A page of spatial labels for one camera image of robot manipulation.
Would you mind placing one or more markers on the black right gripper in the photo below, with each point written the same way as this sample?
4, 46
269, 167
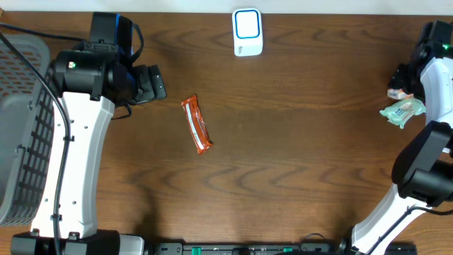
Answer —
398, 81

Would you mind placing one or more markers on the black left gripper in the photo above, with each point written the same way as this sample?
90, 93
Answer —
146, 83

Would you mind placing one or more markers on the orange small snack packet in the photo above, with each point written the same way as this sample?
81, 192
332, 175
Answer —
398, 94

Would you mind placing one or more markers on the teal snack packet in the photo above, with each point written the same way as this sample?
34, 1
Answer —
400, 112

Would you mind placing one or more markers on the orange brown snack bar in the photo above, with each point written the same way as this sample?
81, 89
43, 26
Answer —
196, 124

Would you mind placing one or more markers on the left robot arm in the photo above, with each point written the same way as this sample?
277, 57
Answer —
91, 84

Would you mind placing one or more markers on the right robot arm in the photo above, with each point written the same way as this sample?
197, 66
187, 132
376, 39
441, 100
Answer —
420, 181

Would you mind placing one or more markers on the white barcode scanner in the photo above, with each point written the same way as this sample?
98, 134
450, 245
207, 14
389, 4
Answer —
247, 32

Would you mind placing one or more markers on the grey plastic mesh basket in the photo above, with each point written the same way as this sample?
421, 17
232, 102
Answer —
26, 140

